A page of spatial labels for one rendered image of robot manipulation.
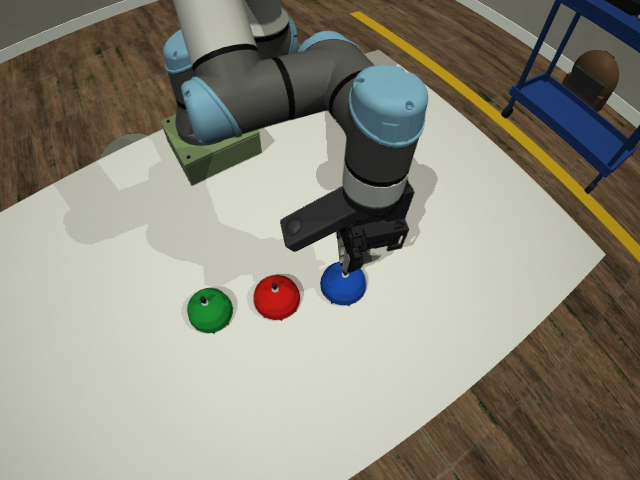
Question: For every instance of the blue bell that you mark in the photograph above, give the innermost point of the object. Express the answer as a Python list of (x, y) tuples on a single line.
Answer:
[(341, 288)]

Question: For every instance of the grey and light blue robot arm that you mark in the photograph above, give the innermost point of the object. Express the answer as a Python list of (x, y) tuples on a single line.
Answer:
[(232, 92)]

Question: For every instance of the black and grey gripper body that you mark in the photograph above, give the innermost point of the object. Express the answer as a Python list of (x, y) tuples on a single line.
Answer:
[(376, 226)]

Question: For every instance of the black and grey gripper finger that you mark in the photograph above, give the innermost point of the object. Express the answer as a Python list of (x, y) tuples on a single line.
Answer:
[(341, 247), (356, 260)]

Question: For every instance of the red dome bell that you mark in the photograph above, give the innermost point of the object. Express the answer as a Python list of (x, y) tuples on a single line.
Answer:
[(276, 297)]

